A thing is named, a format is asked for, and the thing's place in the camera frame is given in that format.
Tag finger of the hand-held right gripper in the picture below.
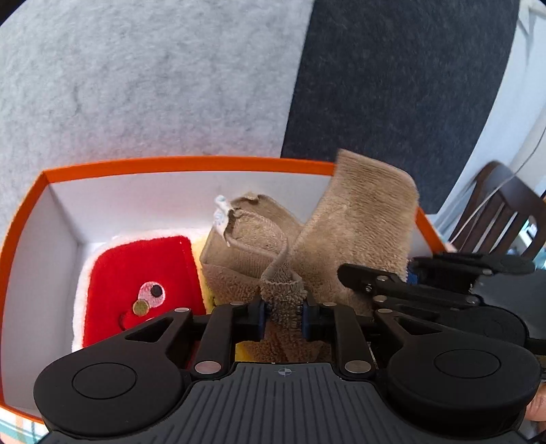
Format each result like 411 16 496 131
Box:
339 264 480 309
407 253 536 283

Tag orange cardboard box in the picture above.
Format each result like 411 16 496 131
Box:
0 156 448 423

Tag light grey felt board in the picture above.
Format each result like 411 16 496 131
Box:
0 0 316 240

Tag dark grey felt board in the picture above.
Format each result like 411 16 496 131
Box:
279 0 521 214

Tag dark wooden chair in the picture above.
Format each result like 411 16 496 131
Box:
444 161 546 263

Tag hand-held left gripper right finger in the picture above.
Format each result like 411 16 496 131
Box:
301 299 453 378

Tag person's right hand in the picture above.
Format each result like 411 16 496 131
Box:
526 380 546 423

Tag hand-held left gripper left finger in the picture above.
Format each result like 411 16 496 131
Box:
124 299 267 380

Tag tan terry towel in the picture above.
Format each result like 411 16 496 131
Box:
200 149 421 363

